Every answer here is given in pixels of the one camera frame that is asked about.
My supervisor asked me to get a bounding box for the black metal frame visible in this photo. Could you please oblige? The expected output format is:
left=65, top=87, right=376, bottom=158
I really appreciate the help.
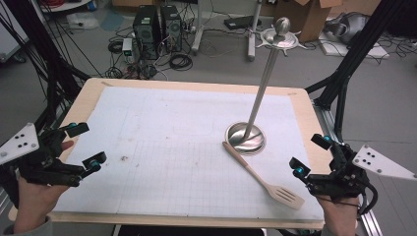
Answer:
left=304, top=0, right=409, bottom=144
left=0, top=0, right=92, bottom=139

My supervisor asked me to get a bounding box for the cardboard box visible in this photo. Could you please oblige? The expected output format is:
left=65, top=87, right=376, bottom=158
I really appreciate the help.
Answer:
left=272, top=0, right=344, bottom=43

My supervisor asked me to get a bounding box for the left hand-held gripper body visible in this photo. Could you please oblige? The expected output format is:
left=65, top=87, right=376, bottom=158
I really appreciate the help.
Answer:
left=0, top=122, right=87, bottom=189

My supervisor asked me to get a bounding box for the coiled black cable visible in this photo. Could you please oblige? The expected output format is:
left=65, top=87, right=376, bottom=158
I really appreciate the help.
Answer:
left=168, top=52, right=194, bottom=72

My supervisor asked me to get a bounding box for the small white power box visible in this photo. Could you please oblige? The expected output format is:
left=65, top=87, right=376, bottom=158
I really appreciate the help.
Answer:
left=121, top=37, right=135, bottom=64

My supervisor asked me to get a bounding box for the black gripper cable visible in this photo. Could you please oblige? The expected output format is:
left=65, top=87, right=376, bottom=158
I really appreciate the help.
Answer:
left=358, top=181, right=379, bottom=216

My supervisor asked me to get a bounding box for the person's right hand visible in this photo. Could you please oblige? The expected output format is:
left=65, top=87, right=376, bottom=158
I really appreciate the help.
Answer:
left=316, top=195, right=362, bottom=232

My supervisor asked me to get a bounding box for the person's left grey sleeve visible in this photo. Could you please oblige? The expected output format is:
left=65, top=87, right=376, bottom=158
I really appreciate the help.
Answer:
left=2, top=215, right=54, bottom=236

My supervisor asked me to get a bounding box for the flat black device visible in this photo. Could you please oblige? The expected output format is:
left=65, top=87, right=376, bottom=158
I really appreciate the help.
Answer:
left=223, top=15, right=264, bottom=31

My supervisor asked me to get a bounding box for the white grid mat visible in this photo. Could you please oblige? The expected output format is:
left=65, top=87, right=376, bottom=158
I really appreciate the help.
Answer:
left=53, top=86, right=327, bottom=221

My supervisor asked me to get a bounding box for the person's grey sleeve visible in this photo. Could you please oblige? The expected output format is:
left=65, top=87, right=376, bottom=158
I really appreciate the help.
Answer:
left=2, top=215, right=54, bottom=236
left=320, top=227, right=359, bottom=236

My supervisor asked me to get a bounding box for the silver metal utensil stand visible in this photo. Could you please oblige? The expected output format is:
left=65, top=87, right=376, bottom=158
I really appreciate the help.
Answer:
left=224, top=17, right=308, bottom=156

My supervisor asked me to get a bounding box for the black computer tower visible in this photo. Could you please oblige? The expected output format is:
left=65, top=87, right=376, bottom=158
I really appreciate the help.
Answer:
left=132, top=4, right=162, bottom=61
left=159, top=4, right=183, bottom=54

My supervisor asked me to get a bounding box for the wooden slotted spatula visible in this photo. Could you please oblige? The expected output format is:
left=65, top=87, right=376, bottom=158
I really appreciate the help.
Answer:
left=221, top=141, right=306, bottom=210

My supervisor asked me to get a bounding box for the person's left hand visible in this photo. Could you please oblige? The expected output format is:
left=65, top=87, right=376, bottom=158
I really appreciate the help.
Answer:
left=13, top=141, right=75, bottom=234

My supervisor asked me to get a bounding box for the person's right grey sleeve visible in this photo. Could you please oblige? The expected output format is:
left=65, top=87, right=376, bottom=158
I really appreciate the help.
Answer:
left=320, top=227, right=359, bottom=236

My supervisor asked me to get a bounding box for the round white table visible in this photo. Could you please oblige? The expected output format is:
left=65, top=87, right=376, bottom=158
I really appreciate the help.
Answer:
left=38, top=0, right=93, bottom=14

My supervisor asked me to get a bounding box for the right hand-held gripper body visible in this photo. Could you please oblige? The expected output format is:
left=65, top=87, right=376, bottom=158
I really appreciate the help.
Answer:
left=307, top=142, right=417, bottom=200

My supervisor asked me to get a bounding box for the aluminium rail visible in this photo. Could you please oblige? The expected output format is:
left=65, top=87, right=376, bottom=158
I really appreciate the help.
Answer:
left=312, top=98, right=384, bottom=236

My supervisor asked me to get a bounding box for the white flat board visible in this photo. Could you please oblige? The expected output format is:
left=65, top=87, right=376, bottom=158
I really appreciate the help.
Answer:
left=318, top=31, right=391, bottom=61

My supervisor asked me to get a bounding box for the grey bag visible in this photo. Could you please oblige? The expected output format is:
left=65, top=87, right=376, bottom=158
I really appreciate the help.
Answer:
left=324, top=12, right=371, bottom=45

